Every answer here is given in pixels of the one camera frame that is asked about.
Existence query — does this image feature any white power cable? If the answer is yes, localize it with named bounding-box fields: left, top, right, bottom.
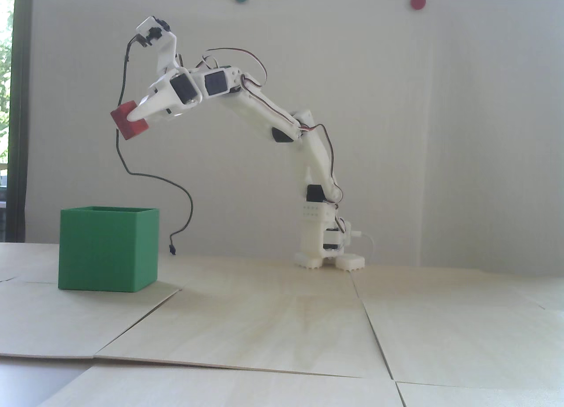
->
left=355, top=232, right=376, bottom=265

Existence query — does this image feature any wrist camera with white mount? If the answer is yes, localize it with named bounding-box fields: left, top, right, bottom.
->
left=135, top=15, right=182, bottom=73

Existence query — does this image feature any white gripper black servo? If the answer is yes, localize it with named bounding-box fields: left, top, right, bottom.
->
left=129, top=69, right=206, bottom=122

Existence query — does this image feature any black camera cable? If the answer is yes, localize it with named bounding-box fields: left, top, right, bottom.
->
left=115, top=33, right=195, bottom=256

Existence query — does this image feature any red block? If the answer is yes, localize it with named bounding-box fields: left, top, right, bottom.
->
left=110, top=101, right=149, bottom=141

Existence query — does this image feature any green box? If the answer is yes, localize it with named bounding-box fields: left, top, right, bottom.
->
left=58, top=206, right=160, bottom=293

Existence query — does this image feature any red black white servo wire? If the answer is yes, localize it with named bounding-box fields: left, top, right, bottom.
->
left=308, top=123, right=343, bottom=205
left=200, top=49, right=268, bottom=90
left=241, top=78, right=310, bottom=132

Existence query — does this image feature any dark window frame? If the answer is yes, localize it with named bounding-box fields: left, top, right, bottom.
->
left=11, top=0, right=34, bottom=243

